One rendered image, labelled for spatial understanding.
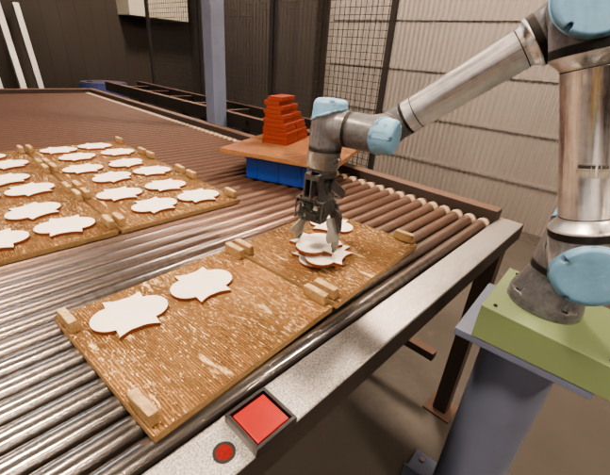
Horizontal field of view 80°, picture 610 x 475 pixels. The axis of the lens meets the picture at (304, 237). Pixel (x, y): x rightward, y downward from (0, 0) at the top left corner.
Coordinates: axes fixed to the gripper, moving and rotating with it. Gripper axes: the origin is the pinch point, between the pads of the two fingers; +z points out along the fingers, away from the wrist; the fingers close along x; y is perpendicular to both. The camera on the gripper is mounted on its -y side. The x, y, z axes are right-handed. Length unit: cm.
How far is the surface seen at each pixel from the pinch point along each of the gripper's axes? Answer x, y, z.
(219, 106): -139, -124, -8
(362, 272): 13.6, 0.5, 3.7
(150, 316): -14.3, 40.8, 4.4
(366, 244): 9.0, -14.8, 3.5
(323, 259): 4.6, 4.8, 1.3
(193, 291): -13.3, 30.4, 4.1
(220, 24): -139, -126, -56
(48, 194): -92, 15, 7
